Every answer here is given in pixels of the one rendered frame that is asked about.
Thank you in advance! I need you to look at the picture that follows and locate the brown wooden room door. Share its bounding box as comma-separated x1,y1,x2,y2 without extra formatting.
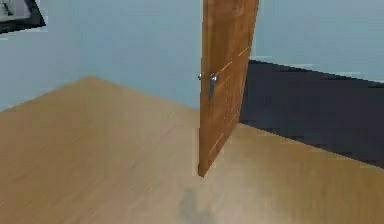
197,0,260,178

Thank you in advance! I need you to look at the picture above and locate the grey metal door handle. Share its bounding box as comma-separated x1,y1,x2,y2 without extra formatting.
197,72,218,100

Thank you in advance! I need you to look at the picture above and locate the black framed wall picture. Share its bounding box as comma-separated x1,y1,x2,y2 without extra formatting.
0,0,47,35

